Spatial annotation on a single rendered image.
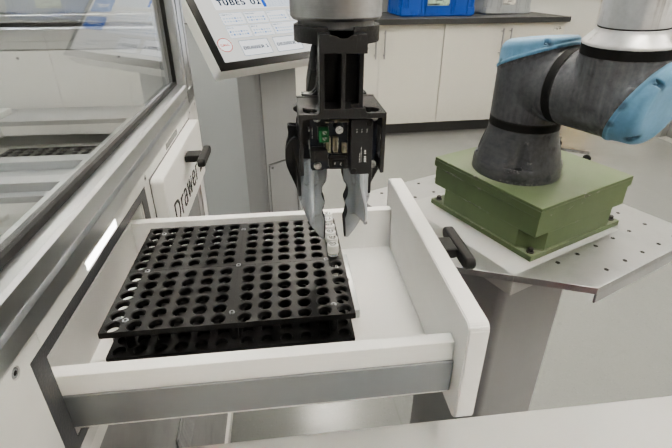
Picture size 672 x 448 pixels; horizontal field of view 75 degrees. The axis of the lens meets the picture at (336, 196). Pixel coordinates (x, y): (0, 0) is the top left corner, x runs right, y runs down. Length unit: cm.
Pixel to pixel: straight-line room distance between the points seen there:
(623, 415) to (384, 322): 27
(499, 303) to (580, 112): 35
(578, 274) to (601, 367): 105
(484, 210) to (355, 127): 49
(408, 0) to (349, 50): 333
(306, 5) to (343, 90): 7
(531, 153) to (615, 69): 19
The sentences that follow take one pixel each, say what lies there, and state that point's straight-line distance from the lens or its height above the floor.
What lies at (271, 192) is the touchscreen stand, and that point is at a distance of 151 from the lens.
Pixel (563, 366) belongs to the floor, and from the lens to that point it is 176.
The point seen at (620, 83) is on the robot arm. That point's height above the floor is 105.
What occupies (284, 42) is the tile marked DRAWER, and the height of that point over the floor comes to 101.
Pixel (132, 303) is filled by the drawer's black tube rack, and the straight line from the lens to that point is 46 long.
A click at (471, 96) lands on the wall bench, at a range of 385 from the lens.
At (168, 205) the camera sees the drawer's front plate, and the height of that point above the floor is 89.
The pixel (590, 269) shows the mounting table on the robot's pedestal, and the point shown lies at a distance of 81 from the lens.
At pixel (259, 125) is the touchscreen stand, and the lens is 142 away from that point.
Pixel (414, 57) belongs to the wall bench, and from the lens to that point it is 359.
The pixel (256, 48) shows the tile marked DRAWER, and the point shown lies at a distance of 127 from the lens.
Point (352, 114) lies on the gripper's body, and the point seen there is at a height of 108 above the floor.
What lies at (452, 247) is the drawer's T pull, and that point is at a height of 91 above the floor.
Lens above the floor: 117
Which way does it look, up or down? 26 degrees down
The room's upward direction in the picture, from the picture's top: straight up
